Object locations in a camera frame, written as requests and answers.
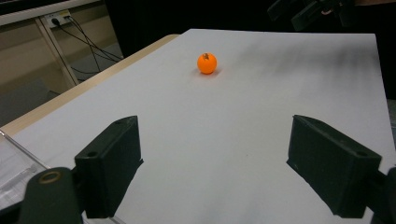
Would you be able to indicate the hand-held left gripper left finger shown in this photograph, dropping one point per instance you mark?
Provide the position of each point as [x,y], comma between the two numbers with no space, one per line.
[107,168]

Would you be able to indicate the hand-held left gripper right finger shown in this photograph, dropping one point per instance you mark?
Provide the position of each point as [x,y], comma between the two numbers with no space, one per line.
[330,168]

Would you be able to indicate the orange table tennis ball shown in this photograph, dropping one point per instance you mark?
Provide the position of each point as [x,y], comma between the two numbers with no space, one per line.
[207,63]

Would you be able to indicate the wooden table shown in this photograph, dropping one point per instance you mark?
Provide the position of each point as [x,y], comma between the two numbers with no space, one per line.
[62,99]

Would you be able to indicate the white table sheet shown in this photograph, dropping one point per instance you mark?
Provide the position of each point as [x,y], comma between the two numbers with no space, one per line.
[218,130]

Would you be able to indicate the beige desk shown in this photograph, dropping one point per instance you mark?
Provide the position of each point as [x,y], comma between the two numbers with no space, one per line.
[56,53]

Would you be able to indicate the black curtain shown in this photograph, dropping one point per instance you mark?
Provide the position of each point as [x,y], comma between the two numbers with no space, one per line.
[149,18]

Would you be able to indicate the white wall socket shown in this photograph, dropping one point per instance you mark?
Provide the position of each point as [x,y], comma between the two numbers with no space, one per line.
[57,18]

